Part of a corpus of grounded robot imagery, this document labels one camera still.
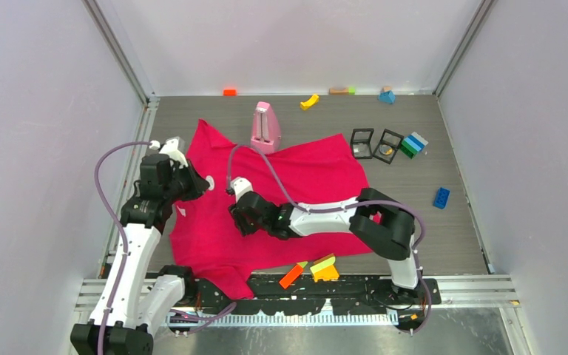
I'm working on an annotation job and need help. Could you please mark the round silver brooch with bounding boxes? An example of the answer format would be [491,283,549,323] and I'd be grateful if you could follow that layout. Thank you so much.
[206,175,215,191]

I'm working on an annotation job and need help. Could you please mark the red cloth garment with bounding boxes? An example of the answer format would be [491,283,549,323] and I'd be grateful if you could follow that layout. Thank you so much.
[169,118,383,301]

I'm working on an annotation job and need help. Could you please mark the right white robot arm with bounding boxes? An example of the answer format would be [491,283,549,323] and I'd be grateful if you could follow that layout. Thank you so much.
[226,187,426,304]

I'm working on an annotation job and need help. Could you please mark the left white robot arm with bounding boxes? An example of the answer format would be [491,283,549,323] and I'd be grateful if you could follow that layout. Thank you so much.
[70,152,209,354]

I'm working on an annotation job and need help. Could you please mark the orange rectangular block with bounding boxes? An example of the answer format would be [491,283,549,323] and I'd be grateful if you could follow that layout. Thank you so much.
[279,264,304,289]

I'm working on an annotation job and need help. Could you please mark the pink metronome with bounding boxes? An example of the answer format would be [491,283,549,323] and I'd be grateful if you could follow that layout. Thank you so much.
[250,101,282,155]

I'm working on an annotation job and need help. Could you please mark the yellow block pile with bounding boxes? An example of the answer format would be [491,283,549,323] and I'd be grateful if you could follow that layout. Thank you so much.
[310,254,339,283]

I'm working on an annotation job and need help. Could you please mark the yellow curved block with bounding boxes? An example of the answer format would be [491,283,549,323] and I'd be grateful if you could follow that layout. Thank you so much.
[300,94,320,110]

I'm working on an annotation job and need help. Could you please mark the tan wooden block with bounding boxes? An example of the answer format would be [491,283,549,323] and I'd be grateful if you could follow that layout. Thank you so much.
[328,87,356,95]

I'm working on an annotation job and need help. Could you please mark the stacked green blue bricks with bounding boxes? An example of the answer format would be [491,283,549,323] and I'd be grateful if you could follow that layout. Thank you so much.
[399,132,428,159]

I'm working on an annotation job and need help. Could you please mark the blue triangular block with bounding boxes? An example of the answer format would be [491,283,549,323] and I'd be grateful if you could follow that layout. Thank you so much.
[378,86,396,104]

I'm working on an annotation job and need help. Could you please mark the blue lego brick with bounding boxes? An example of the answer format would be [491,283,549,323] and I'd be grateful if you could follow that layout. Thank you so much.
[433,187,450,209]

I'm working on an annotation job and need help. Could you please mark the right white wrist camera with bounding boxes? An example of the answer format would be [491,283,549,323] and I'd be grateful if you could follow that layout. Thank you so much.
[226,177,254,203]

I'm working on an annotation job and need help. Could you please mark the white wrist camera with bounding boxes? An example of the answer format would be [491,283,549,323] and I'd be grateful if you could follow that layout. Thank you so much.
[226,177,254,203]
[149,136,189,169]

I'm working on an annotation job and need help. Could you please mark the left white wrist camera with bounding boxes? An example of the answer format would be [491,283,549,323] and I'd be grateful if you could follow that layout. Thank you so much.
[149,136,189,169]

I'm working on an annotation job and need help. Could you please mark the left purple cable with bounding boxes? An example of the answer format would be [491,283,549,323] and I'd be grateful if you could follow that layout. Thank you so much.
[93,141,160,355]

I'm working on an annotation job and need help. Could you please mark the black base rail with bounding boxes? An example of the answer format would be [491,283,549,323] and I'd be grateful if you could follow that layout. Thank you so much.
[176,274,441,316]

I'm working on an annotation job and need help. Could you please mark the left black display frame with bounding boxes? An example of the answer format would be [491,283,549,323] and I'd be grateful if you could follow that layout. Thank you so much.
[350,128,374,160]

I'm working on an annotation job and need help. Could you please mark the black display frame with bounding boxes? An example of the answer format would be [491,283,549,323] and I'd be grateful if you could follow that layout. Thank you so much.
[372,129,405,164]
[350,128,374,160]

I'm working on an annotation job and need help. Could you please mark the right black display frame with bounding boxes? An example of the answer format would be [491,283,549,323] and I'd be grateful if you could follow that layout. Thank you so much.
[372,129,405,164]

